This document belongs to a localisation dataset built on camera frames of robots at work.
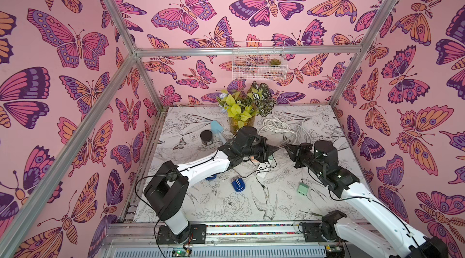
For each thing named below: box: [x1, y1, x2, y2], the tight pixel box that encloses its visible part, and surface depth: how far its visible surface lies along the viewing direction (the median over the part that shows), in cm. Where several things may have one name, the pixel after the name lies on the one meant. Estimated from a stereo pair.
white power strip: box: [255, 161, 271, 180], surface depth 91 cm
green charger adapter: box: [296, 182, 310, 196], surface depth 86 cm
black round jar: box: [199, 129, 214, 146], surface depth 102 cm
